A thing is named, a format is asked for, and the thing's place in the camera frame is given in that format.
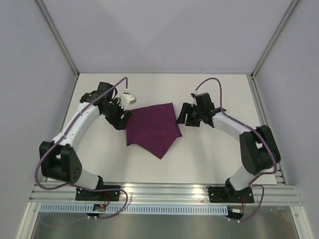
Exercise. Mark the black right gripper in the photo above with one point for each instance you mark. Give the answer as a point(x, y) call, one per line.
point(193, 115)

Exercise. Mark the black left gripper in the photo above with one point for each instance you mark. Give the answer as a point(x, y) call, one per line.
point(118, 122)

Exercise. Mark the purple cloth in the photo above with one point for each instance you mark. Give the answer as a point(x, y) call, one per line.
point(153, 128)

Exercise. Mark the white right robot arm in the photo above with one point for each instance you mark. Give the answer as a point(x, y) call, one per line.
point(258, 149)

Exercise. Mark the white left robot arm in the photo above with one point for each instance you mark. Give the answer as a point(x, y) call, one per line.
point(58, 157)

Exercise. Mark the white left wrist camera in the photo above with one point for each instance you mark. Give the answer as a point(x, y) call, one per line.
point(126, 100)

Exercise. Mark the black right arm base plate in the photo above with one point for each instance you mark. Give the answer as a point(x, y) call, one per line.
point(223, 194)

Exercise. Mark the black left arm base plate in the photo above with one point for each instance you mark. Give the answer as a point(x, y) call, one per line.
point(110, 193)

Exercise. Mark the slotted cable duct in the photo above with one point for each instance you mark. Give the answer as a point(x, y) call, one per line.
point(134, 209)

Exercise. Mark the left aluminium frame post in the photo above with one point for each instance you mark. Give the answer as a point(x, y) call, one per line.
point(56, 35)

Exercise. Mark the aluminium frame post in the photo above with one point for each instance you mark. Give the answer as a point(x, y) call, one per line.
point(275, 36)
point(56, 35)

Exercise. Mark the aluminium front rail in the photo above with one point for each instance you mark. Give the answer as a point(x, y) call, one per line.
point(171, 194)

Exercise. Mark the right aluminium frame post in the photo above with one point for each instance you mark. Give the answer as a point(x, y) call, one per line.
point(275, 36)

